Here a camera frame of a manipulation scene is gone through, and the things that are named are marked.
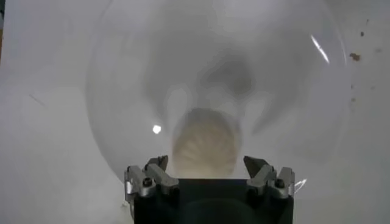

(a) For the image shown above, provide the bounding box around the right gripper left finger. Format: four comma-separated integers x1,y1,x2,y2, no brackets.
124,154,180,203

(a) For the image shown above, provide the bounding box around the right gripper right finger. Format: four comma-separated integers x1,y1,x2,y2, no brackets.
243,155,296,200

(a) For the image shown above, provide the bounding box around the white steamed baozi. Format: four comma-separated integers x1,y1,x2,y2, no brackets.
171,107,243,180

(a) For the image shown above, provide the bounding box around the white round plate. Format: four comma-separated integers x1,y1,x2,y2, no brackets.
85,0,350,195

